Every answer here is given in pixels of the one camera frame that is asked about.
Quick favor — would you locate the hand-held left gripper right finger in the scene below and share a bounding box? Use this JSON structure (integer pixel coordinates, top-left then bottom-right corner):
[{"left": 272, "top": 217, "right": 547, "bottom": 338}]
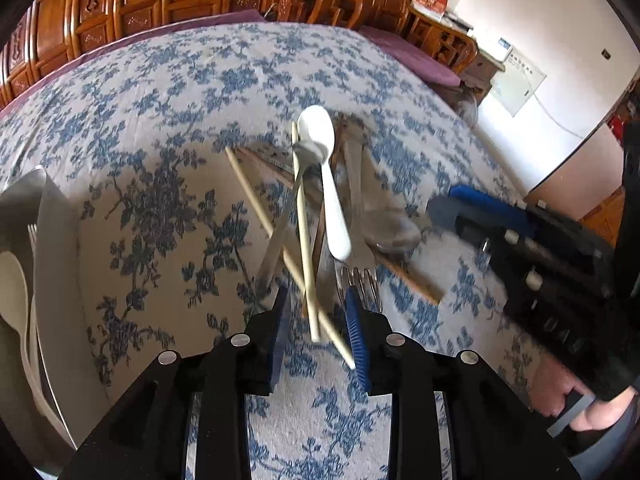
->
[{"left": 343, "top": 286, "right": 582, "bottom": 480}]

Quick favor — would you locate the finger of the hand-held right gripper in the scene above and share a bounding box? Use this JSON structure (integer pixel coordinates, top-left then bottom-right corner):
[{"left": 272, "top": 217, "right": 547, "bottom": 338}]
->
[
  {"left": 448, "top": 184, "right": 540, "bottom": 235},
  {"left": 426, "top": 196, "right": 503, "bottom": 246}
]

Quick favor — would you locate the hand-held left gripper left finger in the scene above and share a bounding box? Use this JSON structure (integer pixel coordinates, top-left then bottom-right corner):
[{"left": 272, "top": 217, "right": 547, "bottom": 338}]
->
[{"left": 59, "top": 285, "right": 292, "bottom": 480}]

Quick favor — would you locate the metal table knife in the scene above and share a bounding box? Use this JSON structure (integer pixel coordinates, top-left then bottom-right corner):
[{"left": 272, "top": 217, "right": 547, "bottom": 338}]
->
[{"left": 318, "top": 255, "right": 347, "bottom": 326}]

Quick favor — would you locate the large metal spoon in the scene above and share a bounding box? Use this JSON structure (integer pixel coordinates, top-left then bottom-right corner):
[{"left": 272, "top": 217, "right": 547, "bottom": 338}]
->
[{"left": 350, "top": 120, "right": 422, "bottom": 256}]

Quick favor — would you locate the small metal spoon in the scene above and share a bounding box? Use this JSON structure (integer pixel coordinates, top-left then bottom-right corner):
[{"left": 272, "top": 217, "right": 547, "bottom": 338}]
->
[{"left": 255, "top": 140, "right": 326, "bottom": 288}]

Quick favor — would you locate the metal fork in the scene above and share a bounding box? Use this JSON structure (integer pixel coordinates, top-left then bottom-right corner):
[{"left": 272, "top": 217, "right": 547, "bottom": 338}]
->
[{"left": 339, "top": 132, "right": 385, "bottom": 313}]

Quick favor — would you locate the white plastic spoon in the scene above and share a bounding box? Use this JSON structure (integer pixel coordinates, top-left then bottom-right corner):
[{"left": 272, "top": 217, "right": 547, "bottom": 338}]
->
[{"left": 297, "top": 105, "right": 353, "bottom": 262}]

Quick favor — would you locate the grey organizer tray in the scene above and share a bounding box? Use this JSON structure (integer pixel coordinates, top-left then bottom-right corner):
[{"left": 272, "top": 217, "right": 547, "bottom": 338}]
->
[{"left": 0, "top": 166, "right": 84, "bottom": 466}]

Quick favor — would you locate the person's right hand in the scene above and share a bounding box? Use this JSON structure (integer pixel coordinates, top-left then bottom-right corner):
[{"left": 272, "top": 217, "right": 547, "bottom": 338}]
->
[{"left": 530, "top": 359, "right": 632, "bottom": 433}]

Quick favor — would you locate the wooden door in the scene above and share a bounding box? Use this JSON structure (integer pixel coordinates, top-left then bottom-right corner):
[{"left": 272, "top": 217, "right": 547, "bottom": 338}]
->
[{"left": 527, "top": 122, "right": 627, "bottom": 243}]

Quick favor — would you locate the clear plastic bag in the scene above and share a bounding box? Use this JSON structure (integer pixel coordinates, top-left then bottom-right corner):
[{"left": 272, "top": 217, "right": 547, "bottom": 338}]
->
[{"left": 457, "top": 89, "right": 482, "bottom": 127}]

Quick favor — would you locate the wooden side table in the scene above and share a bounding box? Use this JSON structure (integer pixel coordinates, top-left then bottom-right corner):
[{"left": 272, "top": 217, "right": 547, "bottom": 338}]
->
[{"left": 404, "top": 2, "right": 503, "bottom": 101}]

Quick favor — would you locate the red box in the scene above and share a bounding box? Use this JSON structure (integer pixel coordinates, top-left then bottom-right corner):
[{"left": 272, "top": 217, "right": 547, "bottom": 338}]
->
[{"left": 412, "top": 0, "right": 448, "bottom": 22}]

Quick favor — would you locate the blue floral tablecloth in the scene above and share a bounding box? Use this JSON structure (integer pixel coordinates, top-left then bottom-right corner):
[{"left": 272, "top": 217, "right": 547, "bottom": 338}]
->
[{"left": 0, "top": 21, "right": 557, "bottom": 480}]

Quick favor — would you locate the cream plastic spoon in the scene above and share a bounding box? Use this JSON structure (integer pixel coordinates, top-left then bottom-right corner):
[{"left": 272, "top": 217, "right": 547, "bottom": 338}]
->
[{"left": 0, "top": 250, "right": 39, "bottom": 392}]

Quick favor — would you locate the white cable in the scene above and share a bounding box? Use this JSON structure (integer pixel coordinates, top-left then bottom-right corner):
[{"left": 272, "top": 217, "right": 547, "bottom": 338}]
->
[{"left": 534, "top": 94, "right": 587, "bottom": 139}]

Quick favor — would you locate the white wall board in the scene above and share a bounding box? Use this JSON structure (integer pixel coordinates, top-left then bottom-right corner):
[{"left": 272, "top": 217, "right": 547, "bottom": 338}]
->
[{"left": 487, "top": 52, "right": 548, "bottom": 119}]

